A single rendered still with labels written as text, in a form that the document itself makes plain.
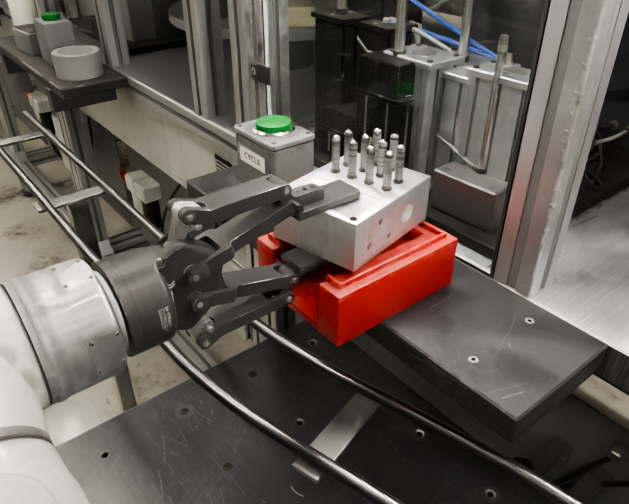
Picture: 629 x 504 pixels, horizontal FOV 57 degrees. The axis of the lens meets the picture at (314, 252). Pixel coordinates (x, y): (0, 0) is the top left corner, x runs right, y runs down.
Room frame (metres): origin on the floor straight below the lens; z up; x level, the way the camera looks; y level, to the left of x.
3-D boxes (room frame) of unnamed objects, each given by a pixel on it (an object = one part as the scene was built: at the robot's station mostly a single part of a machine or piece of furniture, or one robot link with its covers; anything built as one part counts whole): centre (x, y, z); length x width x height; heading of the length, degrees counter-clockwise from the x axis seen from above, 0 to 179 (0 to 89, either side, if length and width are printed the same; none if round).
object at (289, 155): (0.62, 0.04, 0.97); 0.08 x 0.08 x 0.12; 39
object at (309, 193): (0.44, 0.02, 1.04); 0.05 x 0.01 x 0.03; 129
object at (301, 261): (0.46, -0.01, 0.97); 0.07 x 0.03 x 0.01; 129
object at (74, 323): (0.31, 0.17, 1.00); 0.09 x 0.06 x 0.09; 39
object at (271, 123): (0.62, 0.05, 1.03); 0.04 x 0.04 x 0.02
